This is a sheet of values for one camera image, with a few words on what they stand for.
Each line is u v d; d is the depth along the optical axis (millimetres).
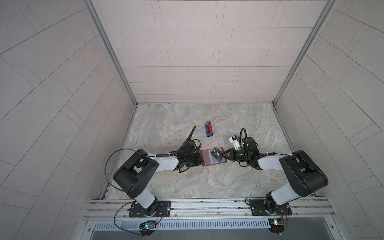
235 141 827
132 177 443
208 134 986
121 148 962
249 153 717
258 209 708
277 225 681
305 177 444
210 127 982
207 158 871
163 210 705
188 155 709
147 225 645
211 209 723
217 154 867
